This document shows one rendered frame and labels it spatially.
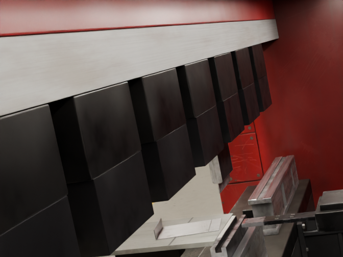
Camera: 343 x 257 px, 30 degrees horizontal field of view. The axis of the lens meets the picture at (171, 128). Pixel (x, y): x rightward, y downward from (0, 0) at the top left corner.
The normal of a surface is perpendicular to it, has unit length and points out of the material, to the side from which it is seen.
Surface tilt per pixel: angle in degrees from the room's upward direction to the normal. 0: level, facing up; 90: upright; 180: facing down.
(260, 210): 90
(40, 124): 90
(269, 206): 90
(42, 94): 90
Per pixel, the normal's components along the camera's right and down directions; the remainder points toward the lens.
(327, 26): -0.29, 0.17
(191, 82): 0.94, -0.15
